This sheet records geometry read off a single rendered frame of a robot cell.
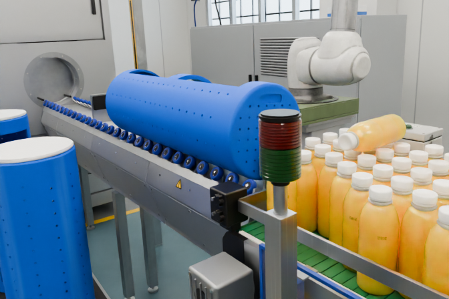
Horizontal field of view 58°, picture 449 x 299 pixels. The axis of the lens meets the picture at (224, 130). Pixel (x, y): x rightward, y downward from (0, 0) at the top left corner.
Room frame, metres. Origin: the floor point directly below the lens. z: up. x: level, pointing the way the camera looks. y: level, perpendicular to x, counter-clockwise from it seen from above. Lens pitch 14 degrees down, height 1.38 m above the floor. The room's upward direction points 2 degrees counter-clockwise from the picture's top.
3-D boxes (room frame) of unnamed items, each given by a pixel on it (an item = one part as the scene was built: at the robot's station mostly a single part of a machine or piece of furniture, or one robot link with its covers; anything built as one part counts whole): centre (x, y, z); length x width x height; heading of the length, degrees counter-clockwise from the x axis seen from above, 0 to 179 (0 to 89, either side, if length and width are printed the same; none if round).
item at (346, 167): (0.82, -0.26, 1.09); 0.04 x 0.04 x 0.02
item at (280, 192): (0.59, -0.08, 1.18); 0.06 x 0.06 x 0.16
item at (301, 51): (1.83, -0.38, 1.23); 0.18 x 0.16 x 0.22; 32
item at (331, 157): (0.89, -0.25, 1.09); 0.04 x 0.04 x 0.02
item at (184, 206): (1.95, 0.49, 0.79); 2.17 x 0.29 x 0.34; 37
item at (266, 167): (0.59, -0.08, 1.18); 0.06 x 0.06 x 0.05
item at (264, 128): (0.59, -0.08, 1.23); 0.06 x 0.06 x 0.04
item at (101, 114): (2.18, 0.66, 1.00); 0.10 x 0.04 x 0.15; 127
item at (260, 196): (1.05, -0.19, 0.96); 0.40 x 0.01 x 0.03; 127
